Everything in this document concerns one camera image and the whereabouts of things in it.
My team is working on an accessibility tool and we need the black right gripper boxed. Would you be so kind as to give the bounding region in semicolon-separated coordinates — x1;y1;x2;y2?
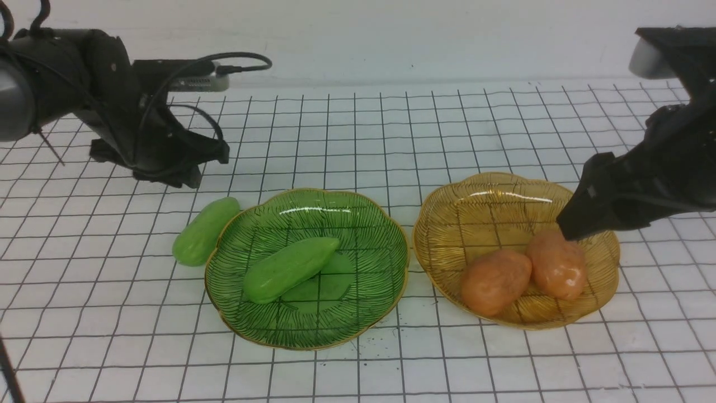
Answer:
557;104;714;241

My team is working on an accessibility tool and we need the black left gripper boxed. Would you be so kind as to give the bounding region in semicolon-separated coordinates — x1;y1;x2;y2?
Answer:
89;103;230;189

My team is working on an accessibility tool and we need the orange potato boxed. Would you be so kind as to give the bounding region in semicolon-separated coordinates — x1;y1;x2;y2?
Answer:
460;249;533;317
526;229;587;301

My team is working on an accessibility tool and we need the green cucumber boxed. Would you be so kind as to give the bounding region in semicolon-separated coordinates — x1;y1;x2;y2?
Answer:
243;237;342;304
172;197;241;267

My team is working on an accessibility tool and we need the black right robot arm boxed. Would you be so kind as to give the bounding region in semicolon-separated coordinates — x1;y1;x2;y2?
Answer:
557;26;715;241

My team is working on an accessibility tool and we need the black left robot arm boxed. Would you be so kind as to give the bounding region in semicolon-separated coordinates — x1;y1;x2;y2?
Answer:
2;29;229;189

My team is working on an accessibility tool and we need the amber glass plate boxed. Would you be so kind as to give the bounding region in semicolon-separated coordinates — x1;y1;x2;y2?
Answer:
412;172;620;331

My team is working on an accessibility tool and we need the green glass plate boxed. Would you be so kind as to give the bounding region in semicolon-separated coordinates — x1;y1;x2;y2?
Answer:
204;188;410;350

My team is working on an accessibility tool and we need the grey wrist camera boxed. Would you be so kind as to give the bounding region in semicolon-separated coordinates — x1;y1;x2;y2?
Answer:
132;59;230;93

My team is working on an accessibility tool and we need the black camera cable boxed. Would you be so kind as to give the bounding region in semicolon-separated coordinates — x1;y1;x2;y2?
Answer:
132;51;273;163

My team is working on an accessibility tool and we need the black foreground cable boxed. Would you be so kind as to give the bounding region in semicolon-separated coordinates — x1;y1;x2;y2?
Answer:
0;335;26;403

